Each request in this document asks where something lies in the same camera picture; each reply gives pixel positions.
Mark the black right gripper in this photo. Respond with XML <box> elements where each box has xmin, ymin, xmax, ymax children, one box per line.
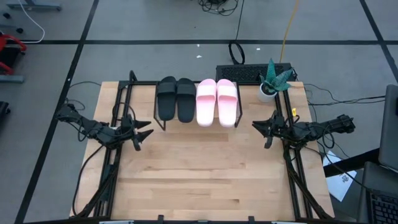
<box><xmin>251</xmin><ymin>109</ymin><xmax>295</xmax><ymax>149</ymax></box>

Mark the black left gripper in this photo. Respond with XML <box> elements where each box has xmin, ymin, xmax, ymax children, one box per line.
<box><xmin>120</xmin><ymin>114</ymin><xmax>154</xmax><ymax>152</ymax></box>

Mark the black slide sandal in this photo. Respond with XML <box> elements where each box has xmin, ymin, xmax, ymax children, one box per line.
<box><xmin>176</xmin><ymin>77</ymin><xmax>197</xmax><ymax>123</ymax></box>
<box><xmin>157</xmin><ymin>76</ymin><xmax>178</xmax><ymax>121</ymax></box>

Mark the pink slide sandal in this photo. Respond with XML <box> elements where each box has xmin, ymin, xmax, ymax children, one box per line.
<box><xmin>196</xmin><ymin>78</ymin><xmax>217</xmax><ymax>127</ymax></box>
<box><xmin>216</xmin><ymin>78</ymin><xmax>239</xmax><ymax>128</ymax></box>

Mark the green plant in white pot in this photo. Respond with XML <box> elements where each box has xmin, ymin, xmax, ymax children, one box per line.
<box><xmin>257</xmin><ymin>58</ymin><xmax>295</xmax><ymax>103</ymax></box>

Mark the black table leg bar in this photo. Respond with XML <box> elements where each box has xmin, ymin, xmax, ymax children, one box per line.
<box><xmin>323</xmin><ymin>148</ymin><xmax>381</xmax><ymax>178</ymax></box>

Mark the white paper sheet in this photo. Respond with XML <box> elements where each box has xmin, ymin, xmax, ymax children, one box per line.
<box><xmin>322</xmin><ymin>151</ymin><xmax>358</xmax><ymax>202</ymax></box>

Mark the grey monitor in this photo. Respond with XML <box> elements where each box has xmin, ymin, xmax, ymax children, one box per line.
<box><xmin>378</xmin><ymin>84</ymin><xmax>398</xmax><ymax>174</ymax></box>

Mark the black equipment piece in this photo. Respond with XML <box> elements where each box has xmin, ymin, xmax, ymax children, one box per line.
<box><xmin>0</xmin><ymin>101</ymin><xmax>11</xmax><ymax>125</ymax></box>

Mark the black laptop keyboard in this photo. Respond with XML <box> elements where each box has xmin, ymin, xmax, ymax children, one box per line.
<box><xmin>357</xmin><ymin>161</ymin><xmax>398</xmax><ymax>224</ymax></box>

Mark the red cart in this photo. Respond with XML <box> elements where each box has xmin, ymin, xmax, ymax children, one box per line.
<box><xmin>0</xmin><ymin>33</ymin><xmax>27</xmax><ymax>84</ymax></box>

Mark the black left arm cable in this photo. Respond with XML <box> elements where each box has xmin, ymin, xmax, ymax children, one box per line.
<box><xmin>112</xmin><ymin>102</ymin><xmax>136</xmax><ymax>126</ymax></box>

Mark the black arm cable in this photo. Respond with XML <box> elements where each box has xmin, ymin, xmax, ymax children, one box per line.
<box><xmin>112</xmin><ymin>102</ymin><xmax>136</xmax><ymax>126</ymax></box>
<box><xmin>322</xmin><ymin>126</ymin><xmax>337</xmax><ymax>149</ymax></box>

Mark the wooden shelf with black frame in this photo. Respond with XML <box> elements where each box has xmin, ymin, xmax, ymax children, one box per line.
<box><xmin>154</xmin><ymin>79</ymin><xmax>243</xmax><ymax>131</ymax></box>

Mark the black metal rig frame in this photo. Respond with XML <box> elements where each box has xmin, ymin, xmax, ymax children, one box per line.
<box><xmin>70</xmin><ymin>70</ymin><xmax>335</xmax><ymax>224</ymax></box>

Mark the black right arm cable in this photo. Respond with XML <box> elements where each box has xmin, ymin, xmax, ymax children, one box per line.
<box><xmin>322</xmin><ymin>126</ymin><xmax>337</xmax><ymax>149</ymax></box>

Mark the black coiled cable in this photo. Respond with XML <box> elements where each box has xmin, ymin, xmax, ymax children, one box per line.
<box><xmin>228</xmin><ymin>0</ymin><xmax>246</xmax><ymax>65</ymax></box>

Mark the yellow cable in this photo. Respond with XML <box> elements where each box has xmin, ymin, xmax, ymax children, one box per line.
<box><xmin>279</xmin><ymin>0</ymin><xmax>302</xmax><ymax>63</ymax></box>

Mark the black cable tangle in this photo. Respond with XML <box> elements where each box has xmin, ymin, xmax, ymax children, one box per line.
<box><xmin>198</xmin><ymin>0</ymin><xmax>239</xmax><ymax>16</ymax></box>

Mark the white cable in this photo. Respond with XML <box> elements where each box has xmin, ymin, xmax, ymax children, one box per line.
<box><xmin>18</xmin><ymin>0</ymin><xmax>46</xmax><ymax>44</ymax></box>

